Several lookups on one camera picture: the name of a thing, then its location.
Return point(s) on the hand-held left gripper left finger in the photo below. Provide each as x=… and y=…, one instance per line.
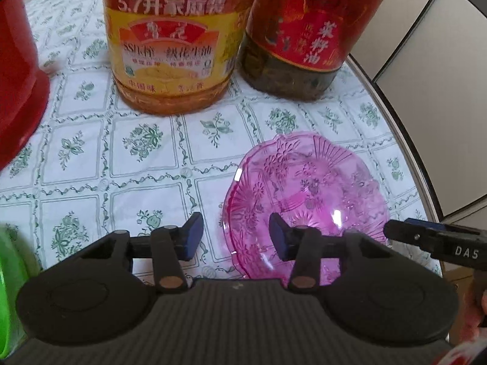
x=194, y=232

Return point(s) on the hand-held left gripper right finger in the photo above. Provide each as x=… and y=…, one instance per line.
x=277, y=235

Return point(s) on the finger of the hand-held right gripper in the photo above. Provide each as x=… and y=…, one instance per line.
x=407, y=232

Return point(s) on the pink glass plate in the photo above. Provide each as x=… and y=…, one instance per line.
x=304, y=182

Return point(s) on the green plastic bowl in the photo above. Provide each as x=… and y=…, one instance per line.
x=9, y=292

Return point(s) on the red white patterned cloth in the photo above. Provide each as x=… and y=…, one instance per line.
x=466, y=353

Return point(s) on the green floral tablecloth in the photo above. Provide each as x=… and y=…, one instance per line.
x=121, y=159

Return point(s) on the yellow label oil bottle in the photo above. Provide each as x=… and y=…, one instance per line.
x=171, y=34

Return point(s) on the red label dark oil bottle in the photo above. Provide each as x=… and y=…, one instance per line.
x=300, y=34

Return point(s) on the red kitchen appliance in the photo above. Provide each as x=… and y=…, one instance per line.
x=17, y=64

